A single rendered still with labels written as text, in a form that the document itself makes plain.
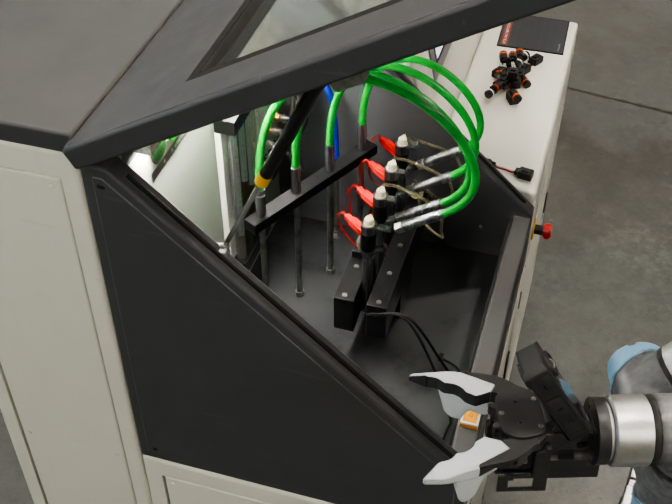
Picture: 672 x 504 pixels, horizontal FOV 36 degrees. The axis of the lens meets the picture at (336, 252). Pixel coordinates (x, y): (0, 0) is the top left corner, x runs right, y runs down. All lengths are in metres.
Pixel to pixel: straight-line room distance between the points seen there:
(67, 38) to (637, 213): 2.47
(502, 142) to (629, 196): 1.55
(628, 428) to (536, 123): 1.30
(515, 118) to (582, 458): 1.30
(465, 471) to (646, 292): 2.40
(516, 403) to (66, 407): 1.00
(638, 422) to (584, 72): 3.32
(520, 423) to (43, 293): 0.86
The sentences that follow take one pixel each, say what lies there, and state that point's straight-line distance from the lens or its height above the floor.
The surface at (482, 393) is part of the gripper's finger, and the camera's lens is 1.11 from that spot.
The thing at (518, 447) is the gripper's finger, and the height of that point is 1.47.
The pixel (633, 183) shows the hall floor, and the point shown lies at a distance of 3.80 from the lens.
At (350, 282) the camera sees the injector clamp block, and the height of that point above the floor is 0.98.
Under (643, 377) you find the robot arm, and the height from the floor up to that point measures 1.38.
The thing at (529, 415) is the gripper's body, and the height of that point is 1.47.
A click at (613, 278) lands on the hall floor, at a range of 3.41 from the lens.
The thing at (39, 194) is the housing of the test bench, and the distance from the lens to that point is 1.51.
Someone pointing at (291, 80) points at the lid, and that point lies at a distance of 1.18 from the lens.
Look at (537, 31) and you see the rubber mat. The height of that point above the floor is 0.98.
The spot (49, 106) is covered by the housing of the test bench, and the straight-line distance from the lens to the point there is 1.47.
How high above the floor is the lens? 2.31
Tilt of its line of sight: 43 degrees down
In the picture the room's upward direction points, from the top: straight up
